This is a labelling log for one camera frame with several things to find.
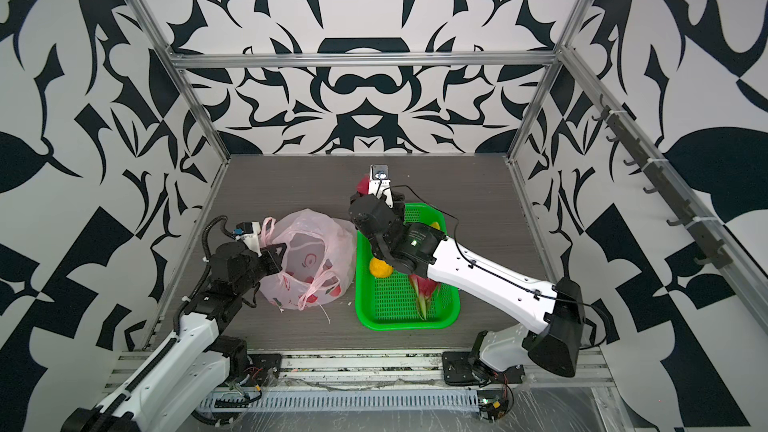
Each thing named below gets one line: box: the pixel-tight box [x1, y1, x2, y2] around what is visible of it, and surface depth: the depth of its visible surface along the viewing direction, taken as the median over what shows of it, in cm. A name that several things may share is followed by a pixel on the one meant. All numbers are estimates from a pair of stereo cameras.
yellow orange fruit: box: [369, 257, 393, 278], surface depth 87 cm
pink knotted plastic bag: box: [259, 208, 357, 311], surface depth 82 cm
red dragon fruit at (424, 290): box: [410, 275, 440, 321], surface depth 83 cm
